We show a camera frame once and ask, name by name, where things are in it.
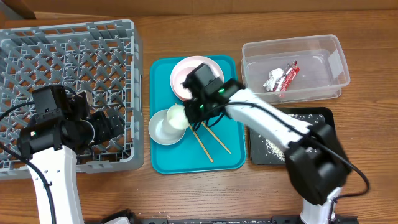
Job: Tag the wooden chopstick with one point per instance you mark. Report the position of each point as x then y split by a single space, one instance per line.
216 137
201 144

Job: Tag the large white round plate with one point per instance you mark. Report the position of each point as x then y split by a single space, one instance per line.
215 68

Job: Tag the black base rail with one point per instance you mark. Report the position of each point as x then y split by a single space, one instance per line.
127 216

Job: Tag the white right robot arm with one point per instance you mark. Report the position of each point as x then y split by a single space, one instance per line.
315 160

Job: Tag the red snack wrapper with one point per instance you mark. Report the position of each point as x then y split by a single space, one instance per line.
286 79

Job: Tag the grey plastic dishwasher rack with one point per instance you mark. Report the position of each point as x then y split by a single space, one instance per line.
102 59

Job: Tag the left wooden chopstick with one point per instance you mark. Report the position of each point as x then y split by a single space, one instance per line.
201 144

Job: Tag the white plastic cup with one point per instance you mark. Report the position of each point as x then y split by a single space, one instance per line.
175 121

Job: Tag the grey shallow bowl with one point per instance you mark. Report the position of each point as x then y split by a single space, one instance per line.
157 130

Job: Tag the black rectangular tray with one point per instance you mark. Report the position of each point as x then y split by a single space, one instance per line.
326 112

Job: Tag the right wooden chopstick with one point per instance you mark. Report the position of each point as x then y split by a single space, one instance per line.
216 137

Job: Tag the teal plastic serving tray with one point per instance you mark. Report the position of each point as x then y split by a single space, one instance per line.
187 156

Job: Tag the pink bowl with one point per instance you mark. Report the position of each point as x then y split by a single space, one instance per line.
179 74

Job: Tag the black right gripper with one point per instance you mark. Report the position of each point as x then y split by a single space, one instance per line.
193 119

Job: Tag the rice and food scraps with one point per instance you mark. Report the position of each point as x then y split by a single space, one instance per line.
264 152

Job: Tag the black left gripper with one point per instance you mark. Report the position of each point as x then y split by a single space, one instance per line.
109 125

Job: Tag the clear plastic waste bin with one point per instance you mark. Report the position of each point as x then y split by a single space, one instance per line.
320 58

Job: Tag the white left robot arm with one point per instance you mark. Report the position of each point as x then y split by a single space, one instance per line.
62 127

